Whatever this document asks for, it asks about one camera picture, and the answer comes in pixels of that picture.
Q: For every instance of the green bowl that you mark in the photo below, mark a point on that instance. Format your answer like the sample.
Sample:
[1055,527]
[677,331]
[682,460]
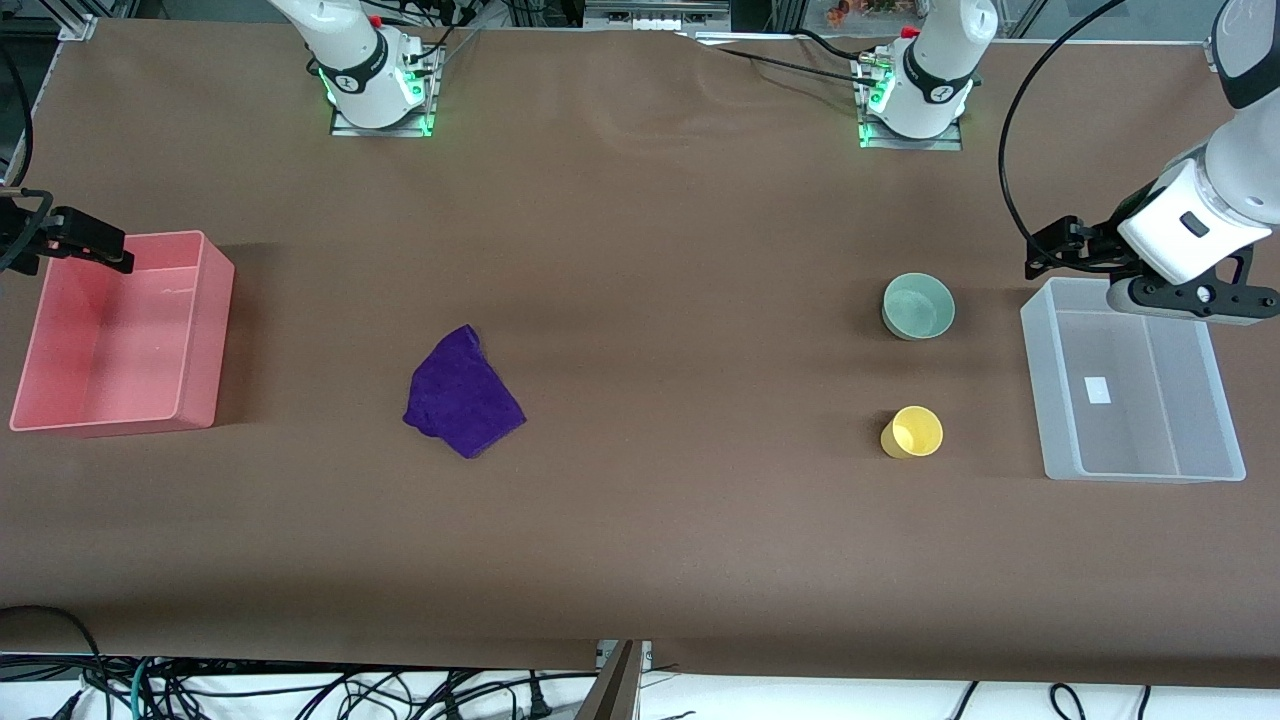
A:
[918,305]

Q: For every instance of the yellow cup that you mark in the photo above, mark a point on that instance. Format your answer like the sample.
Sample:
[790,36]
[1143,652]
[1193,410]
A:
[915,433]

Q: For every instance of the purple cloth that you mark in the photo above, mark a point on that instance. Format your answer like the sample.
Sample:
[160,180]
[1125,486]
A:
[465,395]

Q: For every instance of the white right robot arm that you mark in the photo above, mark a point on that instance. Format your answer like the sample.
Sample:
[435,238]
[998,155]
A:
[360,80]

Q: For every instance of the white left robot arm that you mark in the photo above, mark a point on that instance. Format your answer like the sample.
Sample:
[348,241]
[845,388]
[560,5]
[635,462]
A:
[935,80]

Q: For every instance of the pink plastic bin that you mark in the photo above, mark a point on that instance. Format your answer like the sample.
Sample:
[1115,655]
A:
[110,340]

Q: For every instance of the white paper label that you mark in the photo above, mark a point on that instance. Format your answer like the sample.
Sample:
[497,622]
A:
[1098,390]

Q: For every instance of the clear plastic bin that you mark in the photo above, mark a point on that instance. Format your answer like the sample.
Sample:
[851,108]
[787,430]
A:
[1150,430]

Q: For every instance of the orange background objects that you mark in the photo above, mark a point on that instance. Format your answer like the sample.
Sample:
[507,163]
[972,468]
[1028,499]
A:
[845,12]

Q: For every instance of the white power strip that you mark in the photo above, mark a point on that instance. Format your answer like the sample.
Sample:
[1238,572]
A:
[655,18]

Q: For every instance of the wooden beam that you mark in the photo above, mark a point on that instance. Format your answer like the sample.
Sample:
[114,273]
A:
[615,695]

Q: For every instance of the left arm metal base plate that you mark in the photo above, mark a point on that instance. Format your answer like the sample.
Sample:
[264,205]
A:
[950,143]

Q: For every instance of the aluminium frame profile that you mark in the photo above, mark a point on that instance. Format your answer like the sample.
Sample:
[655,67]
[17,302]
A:
[80,22]

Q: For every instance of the metal bracket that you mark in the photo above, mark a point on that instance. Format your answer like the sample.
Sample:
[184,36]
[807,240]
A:
[645,655]

